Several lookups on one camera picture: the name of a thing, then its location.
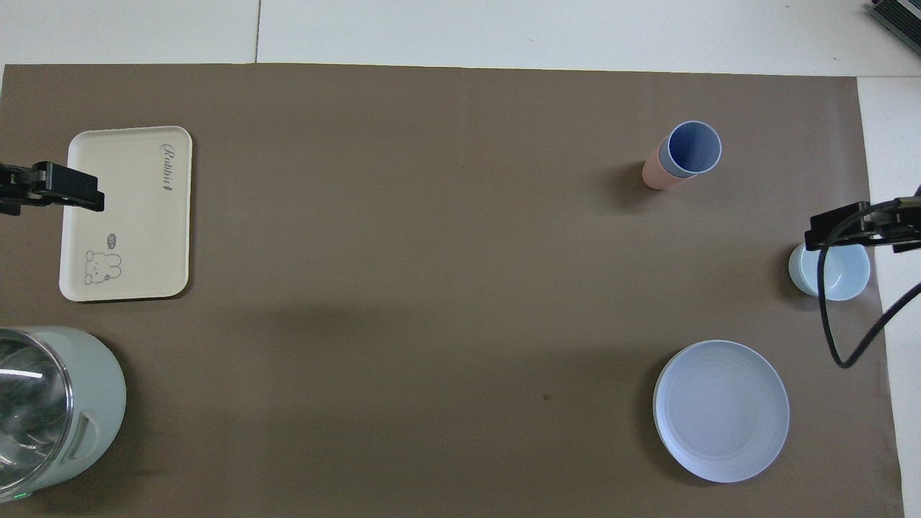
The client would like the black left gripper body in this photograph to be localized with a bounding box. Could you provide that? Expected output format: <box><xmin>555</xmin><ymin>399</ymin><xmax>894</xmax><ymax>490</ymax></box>
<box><xmin>0</xmin><ymin>163</ymin><xmax>35</xmax><ymax>217</ymax></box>

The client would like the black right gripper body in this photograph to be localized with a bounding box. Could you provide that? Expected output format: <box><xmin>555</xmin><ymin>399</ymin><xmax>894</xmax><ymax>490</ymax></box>
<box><xmin>896</xmin><ymin>186</ymin><xmax>921</xmax><ymax>254</ymax></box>

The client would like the blue ribbed cup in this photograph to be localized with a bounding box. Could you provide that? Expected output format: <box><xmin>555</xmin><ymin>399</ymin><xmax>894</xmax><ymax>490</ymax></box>
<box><xmin>658</xmin><ymin>120</ymin><xmax>722</xmax><ymax>178</ymax></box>

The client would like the pink cup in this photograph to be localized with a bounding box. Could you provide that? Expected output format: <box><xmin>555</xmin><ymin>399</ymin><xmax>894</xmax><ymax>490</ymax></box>
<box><xmin>642</xmin><ymin>142</ymin><xmax>697</xmax><ymax>191</ymax></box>

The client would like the cream rabbit print tray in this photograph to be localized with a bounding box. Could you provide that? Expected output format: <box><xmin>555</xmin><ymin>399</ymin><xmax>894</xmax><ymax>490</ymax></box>
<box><xmin>59</xmin><ymin>126</ymin><xmax>194</xmax><ymax>302</ymax></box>

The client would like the light blue bowl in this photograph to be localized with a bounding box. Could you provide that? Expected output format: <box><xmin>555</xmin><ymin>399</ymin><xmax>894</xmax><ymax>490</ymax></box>
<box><xmin>788</xmin><ymin>242</ymin><xmax>871</xmax><ymax>301</ymax></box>

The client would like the grey ribbed device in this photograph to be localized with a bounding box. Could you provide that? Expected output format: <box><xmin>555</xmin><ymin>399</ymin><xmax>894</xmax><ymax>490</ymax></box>
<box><xmin>868</xmin><ymin>0</ymin><xmax>921</xmax><ymax>51</ymax></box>

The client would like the pale green cooking pot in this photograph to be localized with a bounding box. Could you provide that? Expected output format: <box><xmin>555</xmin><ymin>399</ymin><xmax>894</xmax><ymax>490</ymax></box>
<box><xmin>0</xmin><ymin>326</ymin><xmax>127</xmax><ymax>504</ymax></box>

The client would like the blue plate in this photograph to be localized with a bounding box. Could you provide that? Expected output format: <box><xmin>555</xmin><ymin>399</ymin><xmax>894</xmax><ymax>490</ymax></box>
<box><xmin>653</xmin><ymin>340</ymin><xmax>790</xmax><ymax>483</ymax></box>

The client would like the brown table mat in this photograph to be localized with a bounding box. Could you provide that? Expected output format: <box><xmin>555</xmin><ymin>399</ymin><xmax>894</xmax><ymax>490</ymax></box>
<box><xmin>0</xmin><ymin>63</ymin><xmax>906</xmax><ymax>518</ymax></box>

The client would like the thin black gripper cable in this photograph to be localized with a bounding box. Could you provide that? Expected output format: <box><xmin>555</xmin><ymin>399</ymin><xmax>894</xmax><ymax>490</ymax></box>
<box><xmin>817</xmin><ymin>200</ymin><xmax>921</xmax><ymax>369</ymax></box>

